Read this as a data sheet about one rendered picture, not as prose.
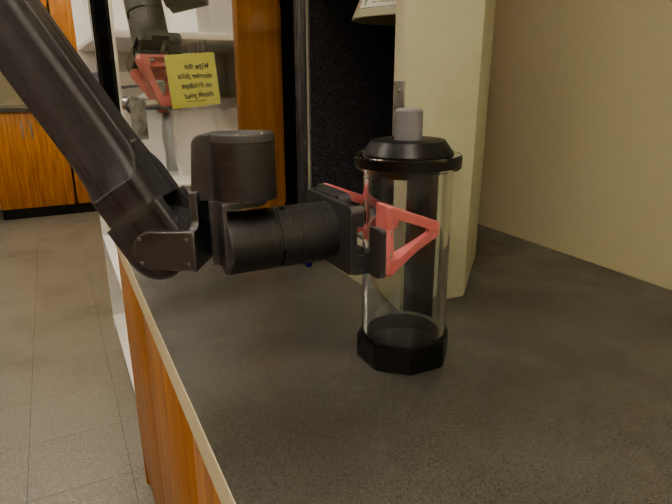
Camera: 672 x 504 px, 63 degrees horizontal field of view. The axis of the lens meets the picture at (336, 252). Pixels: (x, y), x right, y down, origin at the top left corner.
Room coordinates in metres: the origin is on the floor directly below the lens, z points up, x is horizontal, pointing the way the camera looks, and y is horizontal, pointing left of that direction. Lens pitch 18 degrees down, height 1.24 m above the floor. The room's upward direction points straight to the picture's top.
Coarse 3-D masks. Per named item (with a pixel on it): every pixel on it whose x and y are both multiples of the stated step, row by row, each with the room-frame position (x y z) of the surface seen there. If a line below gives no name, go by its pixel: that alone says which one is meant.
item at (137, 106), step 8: (128, 104) 0.81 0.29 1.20; (136, 104) 0.80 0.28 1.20; (144, 104) 0.81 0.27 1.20; (136, 112) 0.80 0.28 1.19; (144, 112) 0.81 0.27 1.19; (136, 120) 0.80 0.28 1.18; (144, 120) 0.80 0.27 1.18; (136, 128) 0.80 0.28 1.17; (144, 128) 0.80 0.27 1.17; (144, 136) 0.80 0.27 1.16
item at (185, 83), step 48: (144, 0) 0.83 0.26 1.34; (192, 0) 0.87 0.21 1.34; (240, 0) 0.91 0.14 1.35; (144, 48) 0.83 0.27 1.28; (192, 48) 0.86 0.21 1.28; (240, 48) 0.90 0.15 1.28; (144, 96) 0.82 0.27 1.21; (192, 96) 0.86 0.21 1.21; (240, 96) 0.90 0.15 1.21; (144, 144) 0.82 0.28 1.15
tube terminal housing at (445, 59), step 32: (416, 0) 0.69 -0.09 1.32; (448, 0) 0.71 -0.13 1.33; (480, 0) 0.73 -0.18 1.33; (416, 32) 0.69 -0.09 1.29; (448, 32) 0.71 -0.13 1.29; (480, 32) 0.73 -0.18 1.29; (416, 64) 0.69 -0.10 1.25; (448, 64) 0.71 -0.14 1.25; (480, 64) 0.74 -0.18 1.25; (416, 96) 0.69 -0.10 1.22; (448, 96) 0.71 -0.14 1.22; (480, 96) 0.77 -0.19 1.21; (448, 128) 0.72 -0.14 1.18; (480, 128) 0.81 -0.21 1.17; (480, 160) 0.86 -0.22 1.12; (480, 192) 0.92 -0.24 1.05; (448, 288) 0.72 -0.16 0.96
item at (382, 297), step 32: (384, 160) 0.52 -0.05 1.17; (416, 160) 0.51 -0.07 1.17; (448, 160) 0.52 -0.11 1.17; (384, 192) 0.53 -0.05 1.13; (416, 192) 0.52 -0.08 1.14; (448, 192) 0.54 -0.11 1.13; (448, 224) 0.54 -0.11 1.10; (416, 256) 0.52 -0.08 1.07; (448, 256) 0.55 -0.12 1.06; (384, 288) 0.53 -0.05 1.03; (416, 288) 0.52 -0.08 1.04; (384, 320) 0.53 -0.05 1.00; (416, 320) 0.52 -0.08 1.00
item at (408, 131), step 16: (400, 112) 0.55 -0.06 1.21; (416, 112) 0.55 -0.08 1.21; (400, 128) 0.55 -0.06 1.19; (416, 128) 0.55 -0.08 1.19; (368, 144) 0.56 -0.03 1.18; (384, 144) 0.54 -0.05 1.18; (400, 144) 0.53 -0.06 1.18; (416, 144) 0.53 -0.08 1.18; (432, 144) 0.53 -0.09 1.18; (448, 144) 0.56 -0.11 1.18
